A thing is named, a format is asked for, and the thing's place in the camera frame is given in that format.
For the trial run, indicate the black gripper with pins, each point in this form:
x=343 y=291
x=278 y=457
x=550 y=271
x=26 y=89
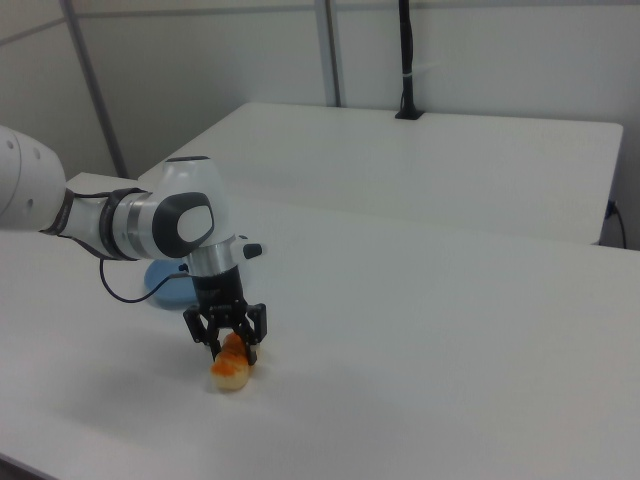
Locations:
x=219 y=292

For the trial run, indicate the bread with orange topping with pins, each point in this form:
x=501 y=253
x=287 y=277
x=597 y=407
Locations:
x=229 y=367

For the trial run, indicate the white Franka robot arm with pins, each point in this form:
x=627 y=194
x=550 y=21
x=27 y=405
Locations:
x=165 y=220

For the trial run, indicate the blue plate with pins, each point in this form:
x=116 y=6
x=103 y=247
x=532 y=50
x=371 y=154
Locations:
x=167 y=285

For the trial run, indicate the white side table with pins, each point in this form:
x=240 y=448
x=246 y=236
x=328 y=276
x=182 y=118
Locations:
x=400 y=160

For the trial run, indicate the grey partition frame post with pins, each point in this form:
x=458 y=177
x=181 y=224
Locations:
x=95 y=90
x=330 y=50

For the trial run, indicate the black camera pole with base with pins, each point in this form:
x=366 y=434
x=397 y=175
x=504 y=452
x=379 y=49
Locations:
x=407 y=60

